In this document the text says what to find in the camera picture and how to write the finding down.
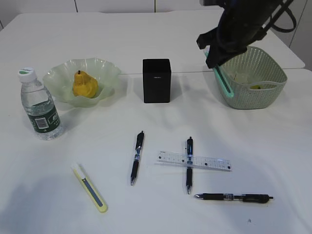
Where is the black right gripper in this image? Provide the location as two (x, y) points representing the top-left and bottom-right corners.
(196, 23), (267, 69)

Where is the green white mechanical pencil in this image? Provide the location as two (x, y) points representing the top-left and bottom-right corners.
(203, 47), (235, 98)

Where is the clear plastic ruler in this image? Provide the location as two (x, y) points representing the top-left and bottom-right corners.
(156, 151), (232, 172)

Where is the yellow pear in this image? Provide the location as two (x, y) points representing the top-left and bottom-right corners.
(73, 70), (98, 98)

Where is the yellow utility knife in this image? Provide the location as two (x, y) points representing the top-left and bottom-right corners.
(72, 163), (108, 213)

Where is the clear plastic water bottle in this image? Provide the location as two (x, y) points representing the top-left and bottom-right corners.
(18, 67), (63, 140)

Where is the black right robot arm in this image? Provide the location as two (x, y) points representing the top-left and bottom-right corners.
(196, 0), (292, 68)

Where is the green woven plastic basket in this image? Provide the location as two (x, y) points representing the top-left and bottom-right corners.
(215, 46), (288, 110)

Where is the black square pen holder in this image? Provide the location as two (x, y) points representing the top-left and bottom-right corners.
(142, 58), (171, 103)

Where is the black gel pen middle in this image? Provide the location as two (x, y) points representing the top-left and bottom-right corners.
(186, 137), (193, 194)

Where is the black gel pen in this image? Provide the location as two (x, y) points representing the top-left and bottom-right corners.
(130, 131), (144, 186)
(186, 137), (193, 194)
(194, 193), (274, 204)

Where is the black gel pen left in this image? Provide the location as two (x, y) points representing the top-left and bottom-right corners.
(130, 131), (144, 186)

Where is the black gel pen bottom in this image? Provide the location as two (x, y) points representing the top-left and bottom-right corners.
(194, 193), (274, 204)

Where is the green wavy glass plate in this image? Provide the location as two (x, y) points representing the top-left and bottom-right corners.
(43, 58), (121, 107)

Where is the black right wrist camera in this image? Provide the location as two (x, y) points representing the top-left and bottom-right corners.
(199, 0), (222, 6)

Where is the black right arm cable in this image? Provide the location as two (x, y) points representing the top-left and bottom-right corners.
(262, 0), (297, 33)

